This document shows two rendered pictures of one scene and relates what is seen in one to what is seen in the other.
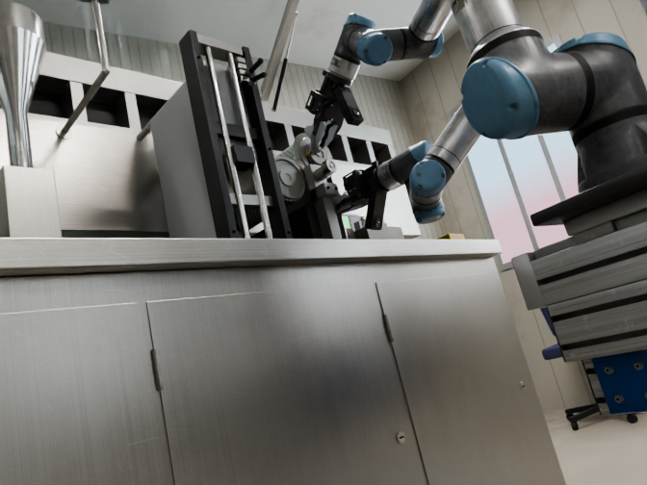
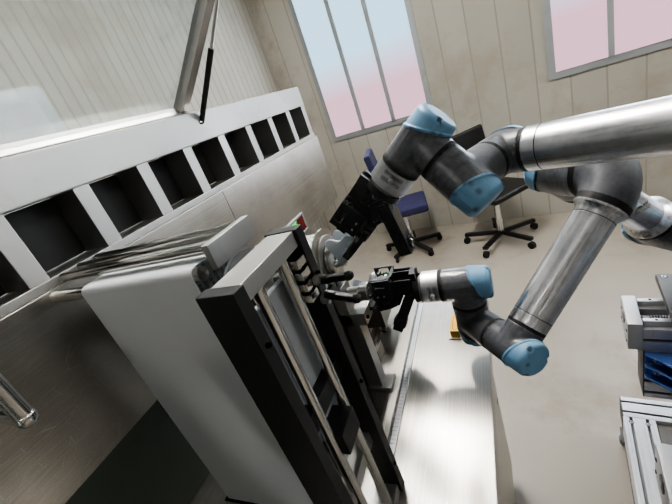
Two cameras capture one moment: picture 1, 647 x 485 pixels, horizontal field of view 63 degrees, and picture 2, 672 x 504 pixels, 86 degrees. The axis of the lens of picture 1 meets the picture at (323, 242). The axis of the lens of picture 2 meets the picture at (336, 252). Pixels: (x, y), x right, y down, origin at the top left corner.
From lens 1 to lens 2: 1.14 m
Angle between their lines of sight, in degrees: 40
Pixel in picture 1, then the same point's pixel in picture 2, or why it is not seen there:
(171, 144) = (159, 350)
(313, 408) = not seen: outside the picture
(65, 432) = not seen: outside the picture
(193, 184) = (227, 412)
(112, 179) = (51, 402)
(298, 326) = not seen: outside the picture
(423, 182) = (530, 371)
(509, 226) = (341, 107)
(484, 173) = (319, 56)
